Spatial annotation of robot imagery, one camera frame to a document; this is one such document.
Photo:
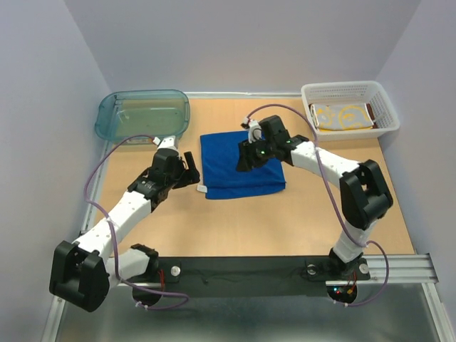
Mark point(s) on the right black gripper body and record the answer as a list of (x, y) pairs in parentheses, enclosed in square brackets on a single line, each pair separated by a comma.
[(261, 151)]

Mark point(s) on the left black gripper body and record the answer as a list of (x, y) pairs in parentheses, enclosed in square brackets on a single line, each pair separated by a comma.
[(182, 177)]

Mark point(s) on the blue towel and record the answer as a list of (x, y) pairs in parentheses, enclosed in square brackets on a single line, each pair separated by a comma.
[(220, 155)]

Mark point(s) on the yellow white towel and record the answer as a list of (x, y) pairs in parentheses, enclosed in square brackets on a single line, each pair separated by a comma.
[(345, 117)]

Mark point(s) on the brown towel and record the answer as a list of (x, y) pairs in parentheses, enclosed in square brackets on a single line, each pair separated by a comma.
[(370, 112)]

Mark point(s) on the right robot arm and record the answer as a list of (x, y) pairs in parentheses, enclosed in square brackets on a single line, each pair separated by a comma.
[(365, 196)]

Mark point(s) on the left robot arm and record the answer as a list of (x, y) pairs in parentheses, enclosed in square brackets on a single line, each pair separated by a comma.
[(85, 270)]

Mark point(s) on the teal plastic bin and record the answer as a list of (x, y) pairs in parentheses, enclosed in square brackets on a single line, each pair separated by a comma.
[(159, 113)]

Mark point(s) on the white plastic basket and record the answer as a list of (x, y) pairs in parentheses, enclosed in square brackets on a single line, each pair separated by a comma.
[(385, 118)]

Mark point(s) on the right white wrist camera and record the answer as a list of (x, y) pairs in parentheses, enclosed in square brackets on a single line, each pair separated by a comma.
[(253, 128)]

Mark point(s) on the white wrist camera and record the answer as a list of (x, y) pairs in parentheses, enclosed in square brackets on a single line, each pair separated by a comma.
[(170, 142), (253, 128)]

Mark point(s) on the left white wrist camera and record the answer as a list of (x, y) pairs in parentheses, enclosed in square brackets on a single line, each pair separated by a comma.
[(170, 142)]

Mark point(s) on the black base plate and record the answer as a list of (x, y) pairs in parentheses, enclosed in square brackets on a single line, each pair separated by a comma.
[(245, 276)]

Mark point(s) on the aluminium frame rail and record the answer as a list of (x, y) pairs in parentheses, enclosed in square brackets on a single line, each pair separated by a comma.
[(242, 206)]

